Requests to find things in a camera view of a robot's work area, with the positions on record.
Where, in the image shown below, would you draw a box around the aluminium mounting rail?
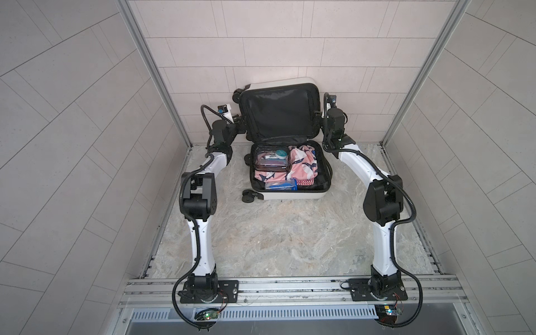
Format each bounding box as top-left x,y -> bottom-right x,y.
121,274 -> 468,308

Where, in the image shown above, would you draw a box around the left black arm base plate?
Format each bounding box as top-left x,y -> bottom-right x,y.
177,280 -> 240,304

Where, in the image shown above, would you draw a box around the white ventilation grille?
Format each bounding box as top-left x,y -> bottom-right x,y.
131,305 -> 378,322

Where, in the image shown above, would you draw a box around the green circuit board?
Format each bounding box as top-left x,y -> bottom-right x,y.
375,304 -> 403,325
195,308 -> 220,322

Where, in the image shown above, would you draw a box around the left aluminium corner post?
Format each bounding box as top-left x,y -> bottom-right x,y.
116,0 -> 193,148

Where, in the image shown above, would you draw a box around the clear toiletry pouch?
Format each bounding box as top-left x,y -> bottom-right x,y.
253,146 -> 290,173

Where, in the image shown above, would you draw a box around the red white striped garment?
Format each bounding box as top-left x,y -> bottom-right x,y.
297,178 -> 315,186

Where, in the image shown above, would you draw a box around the right aluminium corner post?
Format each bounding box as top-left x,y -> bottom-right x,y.
381,0 -> 471,147

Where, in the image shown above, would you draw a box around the pink whale print garment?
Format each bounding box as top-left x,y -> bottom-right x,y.
255,145 -> 319,183

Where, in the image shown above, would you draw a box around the white suitcase black lining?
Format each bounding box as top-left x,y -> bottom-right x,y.
233,78 -> 332,200

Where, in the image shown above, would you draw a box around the black corrugated cable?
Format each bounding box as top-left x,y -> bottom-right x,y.
321,91 -> 424,328
171,104 -> 235,330

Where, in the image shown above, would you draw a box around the detached black suitcase wheel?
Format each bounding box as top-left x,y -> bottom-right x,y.
241,189 -> 264,203

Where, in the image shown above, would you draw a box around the right black corrugated cable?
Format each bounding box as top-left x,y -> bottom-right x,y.
321,91 -> 424,328

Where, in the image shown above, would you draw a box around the aluminium corner post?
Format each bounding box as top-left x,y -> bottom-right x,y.
116,0 -> 193,148
381,0 -> 471,147

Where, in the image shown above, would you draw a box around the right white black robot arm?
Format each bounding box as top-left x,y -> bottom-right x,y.
322,93 -> 403,300

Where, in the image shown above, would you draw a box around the right green circuit board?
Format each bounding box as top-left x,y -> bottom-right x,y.
375,304 -> 403,325

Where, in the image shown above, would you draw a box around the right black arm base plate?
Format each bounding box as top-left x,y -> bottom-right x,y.
341,276 -> 408,302

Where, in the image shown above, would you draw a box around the blue lid plastic jar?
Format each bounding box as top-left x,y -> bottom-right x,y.
265,179 -> 298,192

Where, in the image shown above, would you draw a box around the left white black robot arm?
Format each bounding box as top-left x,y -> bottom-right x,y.
177,104 -> 245,303

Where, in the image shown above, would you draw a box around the left green circuit board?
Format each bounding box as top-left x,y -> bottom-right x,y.
195,308 -> 220,322

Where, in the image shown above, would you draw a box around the left black corrugated cable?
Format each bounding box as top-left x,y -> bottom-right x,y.
171,104 -> 235,330

